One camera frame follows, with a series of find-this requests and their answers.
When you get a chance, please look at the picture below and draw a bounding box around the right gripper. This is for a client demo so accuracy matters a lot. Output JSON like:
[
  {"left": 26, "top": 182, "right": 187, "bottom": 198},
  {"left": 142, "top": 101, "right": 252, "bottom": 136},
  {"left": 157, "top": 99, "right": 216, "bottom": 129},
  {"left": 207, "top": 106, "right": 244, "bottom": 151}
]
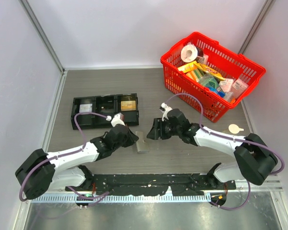
[{"left": 147, "top": 117, "right": 181, "bottom": 139}]

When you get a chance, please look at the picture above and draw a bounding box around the grey card holder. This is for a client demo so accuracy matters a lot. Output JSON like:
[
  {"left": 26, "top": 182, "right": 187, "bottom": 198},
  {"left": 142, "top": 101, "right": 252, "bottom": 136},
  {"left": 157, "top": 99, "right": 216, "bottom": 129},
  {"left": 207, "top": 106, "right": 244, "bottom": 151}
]
[{"left": 135, "top": 131, "right": 149, "bottom": 153}]

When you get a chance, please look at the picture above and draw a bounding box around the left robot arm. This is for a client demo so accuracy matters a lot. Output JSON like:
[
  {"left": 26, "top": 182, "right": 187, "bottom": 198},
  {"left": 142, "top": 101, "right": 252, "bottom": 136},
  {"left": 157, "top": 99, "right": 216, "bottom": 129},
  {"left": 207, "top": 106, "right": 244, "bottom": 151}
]
[{"left": 15, "top": 124, "right": 139, "bottom": 202}]

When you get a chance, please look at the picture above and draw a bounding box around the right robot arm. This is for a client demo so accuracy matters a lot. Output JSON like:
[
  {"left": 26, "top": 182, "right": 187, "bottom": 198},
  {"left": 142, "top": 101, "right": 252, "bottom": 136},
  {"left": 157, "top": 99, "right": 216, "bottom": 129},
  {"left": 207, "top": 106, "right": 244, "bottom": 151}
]
[{"left": 146, "top": 109, "right": 278, "bottom": 189}]

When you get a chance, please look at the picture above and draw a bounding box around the gold card in tray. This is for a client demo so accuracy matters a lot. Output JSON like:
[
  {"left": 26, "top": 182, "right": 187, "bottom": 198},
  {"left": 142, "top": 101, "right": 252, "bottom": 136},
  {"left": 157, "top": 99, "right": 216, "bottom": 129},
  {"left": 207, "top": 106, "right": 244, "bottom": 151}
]
[{"left": 120, "top": 100, "right": 137, "bottom": 111}]

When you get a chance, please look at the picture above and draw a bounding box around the silver card in tray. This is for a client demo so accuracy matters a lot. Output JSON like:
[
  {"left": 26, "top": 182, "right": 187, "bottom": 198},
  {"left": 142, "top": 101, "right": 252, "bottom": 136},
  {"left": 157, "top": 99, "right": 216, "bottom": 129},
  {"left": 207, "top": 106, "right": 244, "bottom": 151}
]
[{"left": 79, "top": 103, "right": 93, "bottom": 113}]

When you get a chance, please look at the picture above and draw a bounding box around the black three-slot tray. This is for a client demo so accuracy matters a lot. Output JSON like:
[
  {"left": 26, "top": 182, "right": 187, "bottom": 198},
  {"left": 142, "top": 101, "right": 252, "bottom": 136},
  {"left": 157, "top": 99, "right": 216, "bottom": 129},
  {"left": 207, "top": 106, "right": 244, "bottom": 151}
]
[{"left": 71, "top": 93, "right": 139, "bottom": 130}]

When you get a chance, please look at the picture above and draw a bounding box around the green packet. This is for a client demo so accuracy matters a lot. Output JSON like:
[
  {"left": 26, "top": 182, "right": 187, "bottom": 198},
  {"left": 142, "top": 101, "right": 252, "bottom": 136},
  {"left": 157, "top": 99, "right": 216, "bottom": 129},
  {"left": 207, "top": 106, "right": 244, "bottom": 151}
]
[{"left": 199, "top": 74, "right": 221, "bottom": 91}]

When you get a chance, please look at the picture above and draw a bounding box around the yellow snack box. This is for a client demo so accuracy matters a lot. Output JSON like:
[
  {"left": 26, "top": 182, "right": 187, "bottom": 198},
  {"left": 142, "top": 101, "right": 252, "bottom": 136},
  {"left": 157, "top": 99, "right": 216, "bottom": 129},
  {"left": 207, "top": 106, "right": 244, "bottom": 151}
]
[{"left": 178, "top": 61, "right": 225, "bottom": 82}]

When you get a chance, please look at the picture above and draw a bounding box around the beige round tag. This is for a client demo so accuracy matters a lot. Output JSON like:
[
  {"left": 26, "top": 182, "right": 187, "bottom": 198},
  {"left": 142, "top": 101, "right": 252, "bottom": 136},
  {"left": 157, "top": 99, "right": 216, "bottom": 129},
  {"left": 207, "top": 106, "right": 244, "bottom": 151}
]
[{"left": 228, "top": 124, "right": 244, "bottom": 134}]

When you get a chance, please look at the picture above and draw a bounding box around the white tape roll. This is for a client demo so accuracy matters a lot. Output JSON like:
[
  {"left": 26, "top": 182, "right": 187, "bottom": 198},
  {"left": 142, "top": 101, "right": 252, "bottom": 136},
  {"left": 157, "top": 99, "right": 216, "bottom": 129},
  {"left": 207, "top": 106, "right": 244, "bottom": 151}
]
[{"left": 180, "top": 44, "right": 198, "bottom": 63}]

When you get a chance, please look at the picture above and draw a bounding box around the pink white packet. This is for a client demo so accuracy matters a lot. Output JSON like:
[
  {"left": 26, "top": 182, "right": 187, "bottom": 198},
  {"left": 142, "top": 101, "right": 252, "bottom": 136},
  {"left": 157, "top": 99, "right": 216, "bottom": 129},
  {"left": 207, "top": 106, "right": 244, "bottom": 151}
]
[{"left": 230, "top": 79, "right": 249, "bottom": 99}]

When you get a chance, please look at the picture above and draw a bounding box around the red shopping basket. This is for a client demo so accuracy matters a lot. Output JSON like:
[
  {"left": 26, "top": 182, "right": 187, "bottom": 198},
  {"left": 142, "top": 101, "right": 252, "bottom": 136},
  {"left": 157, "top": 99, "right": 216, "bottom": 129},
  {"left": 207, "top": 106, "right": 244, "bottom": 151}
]
[{"left": 160, "top": 32, "right": 266, "bottom": 123}]

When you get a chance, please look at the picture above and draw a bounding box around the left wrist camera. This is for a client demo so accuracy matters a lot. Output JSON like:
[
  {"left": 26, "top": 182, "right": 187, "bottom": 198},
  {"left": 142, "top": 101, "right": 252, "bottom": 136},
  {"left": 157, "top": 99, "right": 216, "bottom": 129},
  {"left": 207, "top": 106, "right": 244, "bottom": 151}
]
[{"left": 106, "top": 113, "right": 125, "bottom": 127}]

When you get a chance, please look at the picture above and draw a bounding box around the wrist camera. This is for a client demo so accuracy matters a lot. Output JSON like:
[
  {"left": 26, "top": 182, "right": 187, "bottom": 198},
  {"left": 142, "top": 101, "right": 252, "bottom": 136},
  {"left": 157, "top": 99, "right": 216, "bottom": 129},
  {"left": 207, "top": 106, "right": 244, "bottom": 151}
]
[
  {"left": 159, "top": 103, "right": 172, "bottom": 121},
  {"left": 106, "top": 113, "right": 125, "bottom": 127}
]

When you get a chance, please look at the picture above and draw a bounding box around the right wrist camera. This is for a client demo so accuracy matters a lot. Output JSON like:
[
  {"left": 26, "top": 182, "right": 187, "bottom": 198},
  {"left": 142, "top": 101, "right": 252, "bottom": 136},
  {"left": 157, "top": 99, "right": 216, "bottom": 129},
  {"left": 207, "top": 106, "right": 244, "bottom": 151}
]
[{"left": 159, "top": 103, "right": 172, "bottom": 121}]

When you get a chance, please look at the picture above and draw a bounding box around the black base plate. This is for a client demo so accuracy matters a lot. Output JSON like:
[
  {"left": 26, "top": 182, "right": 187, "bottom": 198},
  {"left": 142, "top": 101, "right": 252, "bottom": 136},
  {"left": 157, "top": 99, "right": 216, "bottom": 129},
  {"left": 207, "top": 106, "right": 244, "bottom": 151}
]
[{"left": 74, "top": 173, "right": 236, "bottom": 196}]

